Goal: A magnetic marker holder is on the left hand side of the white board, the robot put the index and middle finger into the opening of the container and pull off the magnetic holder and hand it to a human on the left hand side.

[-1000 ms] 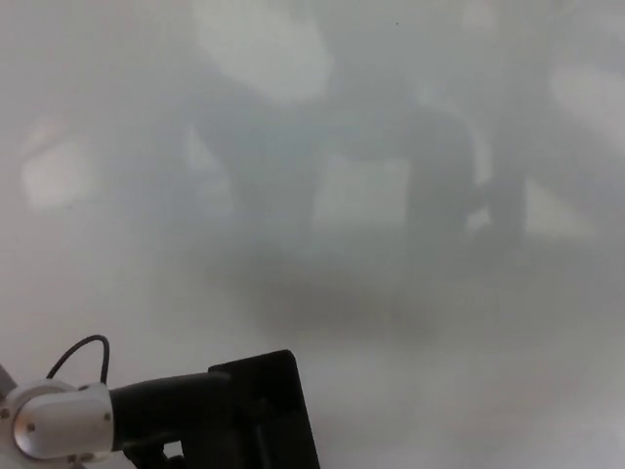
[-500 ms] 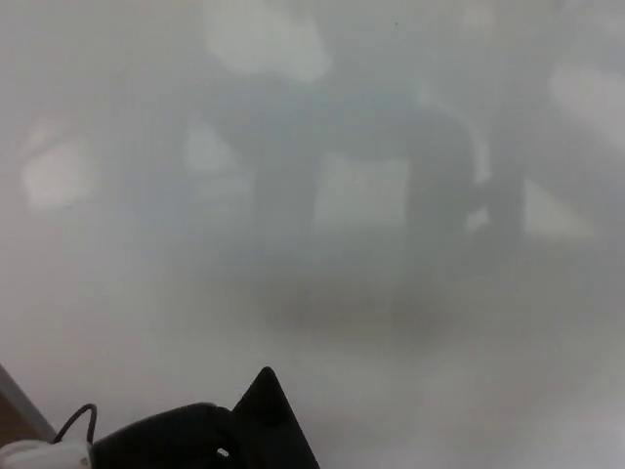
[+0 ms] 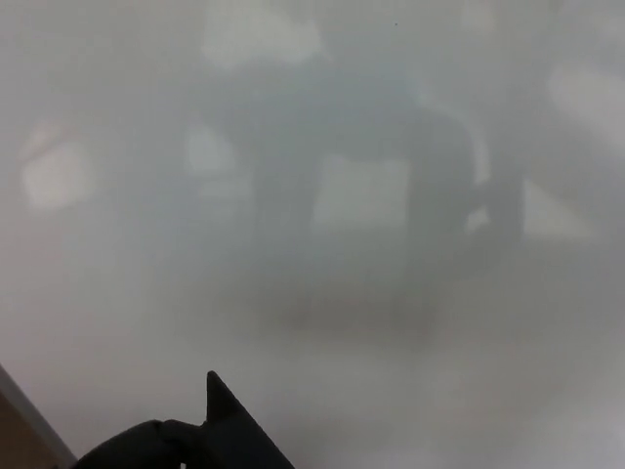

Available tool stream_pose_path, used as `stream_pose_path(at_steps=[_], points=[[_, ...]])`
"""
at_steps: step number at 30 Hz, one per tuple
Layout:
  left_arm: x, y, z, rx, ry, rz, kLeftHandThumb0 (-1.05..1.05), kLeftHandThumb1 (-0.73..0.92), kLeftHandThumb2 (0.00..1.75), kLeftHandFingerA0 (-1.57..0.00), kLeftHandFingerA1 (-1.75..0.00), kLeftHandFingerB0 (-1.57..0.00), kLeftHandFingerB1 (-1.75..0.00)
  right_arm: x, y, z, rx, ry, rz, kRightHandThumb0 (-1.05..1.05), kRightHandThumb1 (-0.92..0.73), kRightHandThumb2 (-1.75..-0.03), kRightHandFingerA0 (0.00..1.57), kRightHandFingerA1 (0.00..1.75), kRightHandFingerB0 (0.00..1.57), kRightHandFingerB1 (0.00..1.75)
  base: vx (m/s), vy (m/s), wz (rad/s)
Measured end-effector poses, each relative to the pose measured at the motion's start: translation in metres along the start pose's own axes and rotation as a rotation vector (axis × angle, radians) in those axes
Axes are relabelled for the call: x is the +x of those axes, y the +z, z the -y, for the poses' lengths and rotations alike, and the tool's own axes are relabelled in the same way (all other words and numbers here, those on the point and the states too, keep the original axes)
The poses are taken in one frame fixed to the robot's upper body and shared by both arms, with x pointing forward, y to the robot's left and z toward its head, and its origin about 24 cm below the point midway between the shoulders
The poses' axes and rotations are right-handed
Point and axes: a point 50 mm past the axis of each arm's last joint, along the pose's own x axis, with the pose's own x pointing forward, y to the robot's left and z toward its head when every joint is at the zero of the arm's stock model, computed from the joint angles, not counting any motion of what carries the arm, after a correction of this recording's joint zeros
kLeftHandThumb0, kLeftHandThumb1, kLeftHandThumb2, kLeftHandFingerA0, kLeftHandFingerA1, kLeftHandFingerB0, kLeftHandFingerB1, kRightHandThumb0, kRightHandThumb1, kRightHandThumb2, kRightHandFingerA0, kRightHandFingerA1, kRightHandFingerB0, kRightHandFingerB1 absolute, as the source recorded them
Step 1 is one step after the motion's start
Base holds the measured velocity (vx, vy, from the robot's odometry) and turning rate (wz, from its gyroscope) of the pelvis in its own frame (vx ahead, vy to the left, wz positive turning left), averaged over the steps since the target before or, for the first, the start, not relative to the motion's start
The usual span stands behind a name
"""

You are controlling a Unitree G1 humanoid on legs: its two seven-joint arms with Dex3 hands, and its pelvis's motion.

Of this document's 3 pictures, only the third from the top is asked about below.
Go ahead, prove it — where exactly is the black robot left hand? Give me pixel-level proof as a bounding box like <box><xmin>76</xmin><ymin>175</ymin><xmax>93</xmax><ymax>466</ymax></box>
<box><xmin>73</xmin><ymin>418</ymin><xmax>186</xmax><ymax>469</ymax></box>

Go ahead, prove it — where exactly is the black magnetic marker holder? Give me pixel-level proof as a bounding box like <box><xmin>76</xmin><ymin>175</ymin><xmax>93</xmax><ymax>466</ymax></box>
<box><xmin>163</xmin><ymin>369</ymin><xmax>297</xmax><ymax>469</ymax></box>

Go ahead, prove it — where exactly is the white whiteboard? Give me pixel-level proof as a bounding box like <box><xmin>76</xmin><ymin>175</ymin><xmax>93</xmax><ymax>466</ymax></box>
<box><xmin>0</xmin><ymin>0</ymin><xmax>625</xmax><ymax>469</ymax></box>

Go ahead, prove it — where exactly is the grey whiteboard frame edge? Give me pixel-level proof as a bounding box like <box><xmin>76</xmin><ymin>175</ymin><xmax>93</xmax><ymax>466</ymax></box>
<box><xmin>0</xmin><ymin>362</ymin><xmax>79</xmax><ymax>469</ymax></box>

